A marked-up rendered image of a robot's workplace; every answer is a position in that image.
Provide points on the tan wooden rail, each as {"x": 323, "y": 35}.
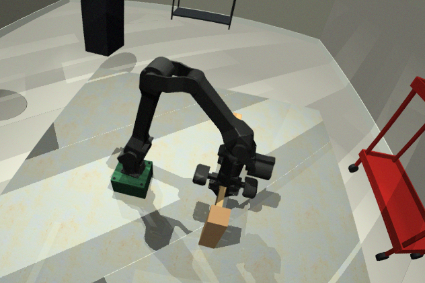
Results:
{"x": 221, "y": 194}

